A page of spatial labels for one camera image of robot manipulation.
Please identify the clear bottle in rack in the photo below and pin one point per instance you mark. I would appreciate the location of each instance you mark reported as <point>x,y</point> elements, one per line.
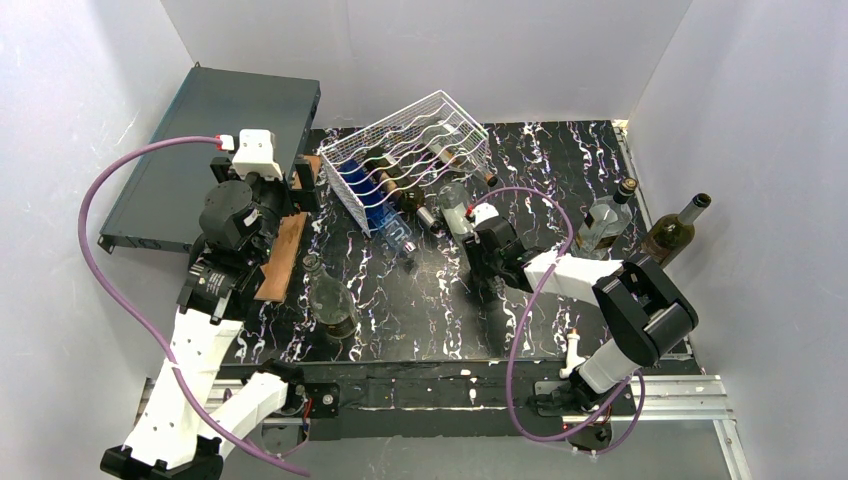
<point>458,151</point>

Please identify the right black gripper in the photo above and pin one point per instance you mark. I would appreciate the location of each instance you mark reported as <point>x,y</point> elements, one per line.
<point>481,248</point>

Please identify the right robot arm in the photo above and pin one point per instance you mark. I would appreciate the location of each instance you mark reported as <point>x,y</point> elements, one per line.
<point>645,313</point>

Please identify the olive wine bottle far right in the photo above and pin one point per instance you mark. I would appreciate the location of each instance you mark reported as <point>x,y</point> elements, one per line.
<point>672,233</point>

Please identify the clear square liquor bottle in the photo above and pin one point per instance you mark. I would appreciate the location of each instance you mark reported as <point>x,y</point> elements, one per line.
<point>605,221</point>

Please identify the dark green wine bottle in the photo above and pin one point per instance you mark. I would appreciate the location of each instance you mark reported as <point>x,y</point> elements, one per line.
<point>392,180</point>

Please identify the clear short bottle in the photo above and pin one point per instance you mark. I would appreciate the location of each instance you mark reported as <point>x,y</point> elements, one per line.
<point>453,200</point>

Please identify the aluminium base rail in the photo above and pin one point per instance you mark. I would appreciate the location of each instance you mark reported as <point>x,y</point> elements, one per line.
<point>450,420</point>

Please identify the blue glass bottle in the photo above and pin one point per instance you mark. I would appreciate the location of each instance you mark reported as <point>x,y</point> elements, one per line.
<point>372,210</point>

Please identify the clear round bottle front left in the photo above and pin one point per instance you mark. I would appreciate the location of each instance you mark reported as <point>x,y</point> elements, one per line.
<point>331,302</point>

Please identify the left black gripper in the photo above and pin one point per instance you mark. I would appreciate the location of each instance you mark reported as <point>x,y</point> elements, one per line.
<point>291,187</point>

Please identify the white wire wine rack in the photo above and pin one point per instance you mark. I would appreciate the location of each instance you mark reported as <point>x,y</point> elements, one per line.
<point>400,135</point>

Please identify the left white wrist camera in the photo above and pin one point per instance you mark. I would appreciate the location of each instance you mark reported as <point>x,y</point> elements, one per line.
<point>253,153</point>

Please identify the brown wooden board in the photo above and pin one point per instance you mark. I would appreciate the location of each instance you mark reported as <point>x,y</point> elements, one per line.
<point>279,270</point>

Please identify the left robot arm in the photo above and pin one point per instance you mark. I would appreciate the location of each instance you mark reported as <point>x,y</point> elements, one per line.
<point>176,437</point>

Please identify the dark grey flat box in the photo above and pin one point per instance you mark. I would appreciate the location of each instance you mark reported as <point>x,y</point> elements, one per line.
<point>161,202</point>

